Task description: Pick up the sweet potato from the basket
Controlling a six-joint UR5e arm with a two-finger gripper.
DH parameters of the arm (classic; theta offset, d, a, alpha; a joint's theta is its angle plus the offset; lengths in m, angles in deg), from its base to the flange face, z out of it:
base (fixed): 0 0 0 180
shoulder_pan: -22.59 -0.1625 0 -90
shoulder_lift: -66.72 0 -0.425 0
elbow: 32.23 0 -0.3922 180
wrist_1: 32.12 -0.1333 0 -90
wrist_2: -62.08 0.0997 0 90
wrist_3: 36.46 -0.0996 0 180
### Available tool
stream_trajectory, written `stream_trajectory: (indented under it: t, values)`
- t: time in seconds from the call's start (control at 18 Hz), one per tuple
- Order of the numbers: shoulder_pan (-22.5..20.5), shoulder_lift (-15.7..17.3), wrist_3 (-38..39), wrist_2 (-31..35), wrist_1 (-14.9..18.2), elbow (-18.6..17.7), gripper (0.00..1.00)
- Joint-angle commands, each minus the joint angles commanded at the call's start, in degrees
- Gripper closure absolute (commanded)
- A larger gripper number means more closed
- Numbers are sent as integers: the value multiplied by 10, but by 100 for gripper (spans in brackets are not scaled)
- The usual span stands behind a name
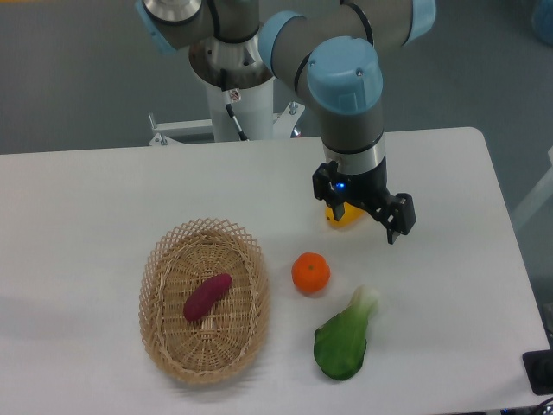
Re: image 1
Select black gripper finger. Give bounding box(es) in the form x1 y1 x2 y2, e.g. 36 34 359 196
325 196 345 222
385 193 416 245

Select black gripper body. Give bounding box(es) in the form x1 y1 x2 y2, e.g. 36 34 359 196
312 158 391 225

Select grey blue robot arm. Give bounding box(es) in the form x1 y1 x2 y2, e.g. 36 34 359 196
135 1 436 242

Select woven wicker oval basket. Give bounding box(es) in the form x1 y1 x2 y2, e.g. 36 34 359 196
138 219 270 385

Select purple sweet potato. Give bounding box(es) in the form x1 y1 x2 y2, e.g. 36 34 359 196
183 273 232 322

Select yellow fruit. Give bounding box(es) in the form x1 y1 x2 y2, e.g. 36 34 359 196
325 202 365 229

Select orange mandarin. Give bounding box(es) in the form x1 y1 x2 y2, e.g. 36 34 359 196
291 252 331 294

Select green bok choy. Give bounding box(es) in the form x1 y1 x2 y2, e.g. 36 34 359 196
313 285 379 380

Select black device at table edge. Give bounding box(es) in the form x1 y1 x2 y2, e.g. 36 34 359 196
522 349 552 396

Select blue object top right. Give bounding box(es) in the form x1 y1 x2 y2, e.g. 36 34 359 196
531 0 552 46

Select white frame at right edge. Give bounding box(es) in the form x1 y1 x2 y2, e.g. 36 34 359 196
511 149 552 233

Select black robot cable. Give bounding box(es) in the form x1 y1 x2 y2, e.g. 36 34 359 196
219 68 251 142

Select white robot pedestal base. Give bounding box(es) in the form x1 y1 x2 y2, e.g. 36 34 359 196
149 35 305 146

